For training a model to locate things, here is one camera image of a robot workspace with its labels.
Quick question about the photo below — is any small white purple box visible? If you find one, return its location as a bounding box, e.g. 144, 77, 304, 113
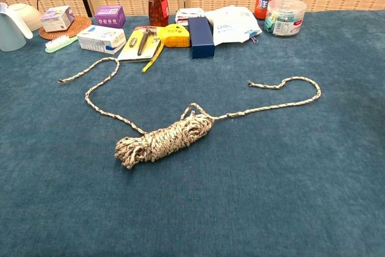
40, 5, 75, 33

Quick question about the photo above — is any beige speckled rope bundle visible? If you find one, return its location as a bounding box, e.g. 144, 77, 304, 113
57, 57, 322, 170

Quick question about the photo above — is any light blue pitcher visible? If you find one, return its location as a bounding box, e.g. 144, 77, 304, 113
0, 2, 34, 52

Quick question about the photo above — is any mint green brush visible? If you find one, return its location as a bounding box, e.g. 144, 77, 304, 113
45, 34, 78, 54

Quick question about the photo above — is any yellow tape measure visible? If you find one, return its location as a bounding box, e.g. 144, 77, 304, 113
141, 23, 191, 74

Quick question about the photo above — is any blue table cloth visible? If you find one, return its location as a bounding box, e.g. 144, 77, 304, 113
0, 10, 385, 257

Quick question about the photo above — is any clear jar of binder clips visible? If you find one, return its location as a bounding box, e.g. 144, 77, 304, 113
264, 0, 307, 37

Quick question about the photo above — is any white striped wipes packet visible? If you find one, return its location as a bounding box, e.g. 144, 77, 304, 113
174, 7, 206, 26

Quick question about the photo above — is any white and blue carton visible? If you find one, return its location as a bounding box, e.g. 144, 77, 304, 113
76, 25, 127, 55

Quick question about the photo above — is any beige bowl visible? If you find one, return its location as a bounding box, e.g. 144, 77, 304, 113
8, 3, 42, 32

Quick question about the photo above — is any white plastic bag package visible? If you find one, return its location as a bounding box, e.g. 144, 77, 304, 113
204, 5, 263, 46

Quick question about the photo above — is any dark blue rectangular box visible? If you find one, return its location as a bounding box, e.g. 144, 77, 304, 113
188, 16, 215, 60

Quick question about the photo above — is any round woven rattan coaster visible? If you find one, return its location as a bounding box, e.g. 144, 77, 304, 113
38, 14, 93, 41

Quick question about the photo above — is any razor on yellow card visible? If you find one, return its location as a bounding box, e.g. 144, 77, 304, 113
117, 26, 165, 63

